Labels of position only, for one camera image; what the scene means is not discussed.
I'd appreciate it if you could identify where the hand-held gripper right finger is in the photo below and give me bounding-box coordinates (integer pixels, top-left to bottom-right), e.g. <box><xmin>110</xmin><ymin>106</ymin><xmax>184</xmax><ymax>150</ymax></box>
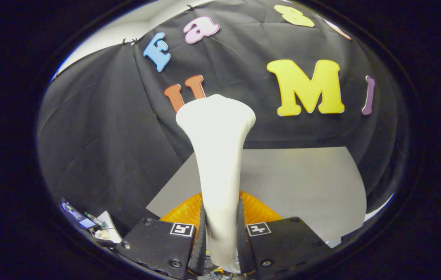
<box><xmin>237</xmin><ymin>191</ymin><xmax>332</xmax><ymax>280</ymax></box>

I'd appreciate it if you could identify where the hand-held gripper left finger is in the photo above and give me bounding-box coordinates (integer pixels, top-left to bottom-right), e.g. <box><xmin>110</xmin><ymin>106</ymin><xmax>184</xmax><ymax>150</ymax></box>
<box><xmin>113</xmin><ymin>192</ymin><xmax>207</xmax><ymax>280</ymax></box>

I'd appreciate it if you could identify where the white garment steamer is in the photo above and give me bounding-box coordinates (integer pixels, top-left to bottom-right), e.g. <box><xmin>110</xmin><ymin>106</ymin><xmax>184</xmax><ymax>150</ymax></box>
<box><xmin>176</xmin><ymin>94</ymin><xmax>257</xmax><ymax>275</ymax></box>

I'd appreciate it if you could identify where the white paper sheet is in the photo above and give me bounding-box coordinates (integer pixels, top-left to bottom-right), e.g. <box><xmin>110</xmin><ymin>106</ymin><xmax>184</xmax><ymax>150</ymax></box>
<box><xmin>94</xmin><ymin>211</ymin><xmax>123</xmax><ymax>243</ymax></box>

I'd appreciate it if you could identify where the grey cabinet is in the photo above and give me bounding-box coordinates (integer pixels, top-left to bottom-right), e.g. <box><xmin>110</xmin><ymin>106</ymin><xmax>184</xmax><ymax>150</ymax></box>
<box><xmin>146</xmin><ymin>147</ymin><xmax>367</xmax><ymax>248</ymax></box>

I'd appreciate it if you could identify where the green-tipped pen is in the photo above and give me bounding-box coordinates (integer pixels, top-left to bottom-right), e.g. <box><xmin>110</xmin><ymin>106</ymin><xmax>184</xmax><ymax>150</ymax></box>
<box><xmin>84</xmin><ymin>212</ymin><xmax>108</xmax><ymax>228</ymax></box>

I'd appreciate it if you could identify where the black backdrop cloth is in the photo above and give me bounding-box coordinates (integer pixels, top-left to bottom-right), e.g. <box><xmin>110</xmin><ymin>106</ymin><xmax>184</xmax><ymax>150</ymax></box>
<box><xmin>37</xmin><ymin>0</ymin><xmax>408</xmax><ymax>238</ymax></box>

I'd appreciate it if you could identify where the row of black cloth clips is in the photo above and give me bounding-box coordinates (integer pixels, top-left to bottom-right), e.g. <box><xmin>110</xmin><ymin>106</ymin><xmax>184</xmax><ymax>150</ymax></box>
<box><xmin>121</xmin><ymin>4</ymin><xmax>195</xmax><ymax>45</ymax></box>

